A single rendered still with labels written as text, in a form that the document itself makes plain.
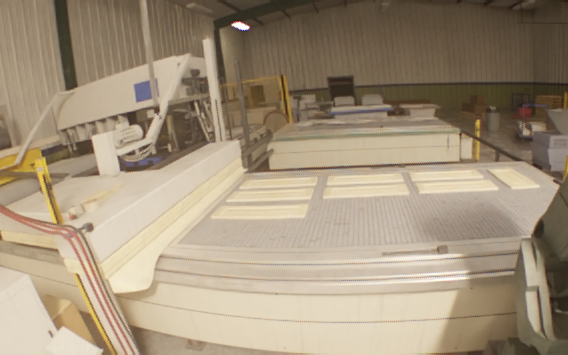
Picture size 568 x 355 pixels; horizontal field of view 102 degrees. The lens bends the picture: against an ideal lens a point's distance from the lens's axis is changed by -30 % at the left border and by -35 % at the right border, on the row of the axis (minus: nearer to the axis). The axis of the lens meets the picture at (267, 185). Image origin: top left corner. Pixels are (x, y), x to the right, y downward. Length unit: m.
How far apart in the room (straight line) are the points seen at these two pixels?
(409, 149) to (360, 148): 0.88
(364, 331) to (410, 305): 0.29
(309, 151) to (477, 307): 4.35
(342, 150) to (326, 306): 4.09
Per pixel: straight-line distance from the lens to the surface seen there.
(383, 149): 5.46
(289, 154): 5.58
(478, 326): 1.87
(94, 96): 5.38
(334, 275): 1.49
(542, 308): 1.25
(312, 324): 1.72
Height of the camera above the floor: 1.70
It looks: 17 degrees down
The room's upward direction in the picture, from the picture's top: 8 degrees counter-clockwise
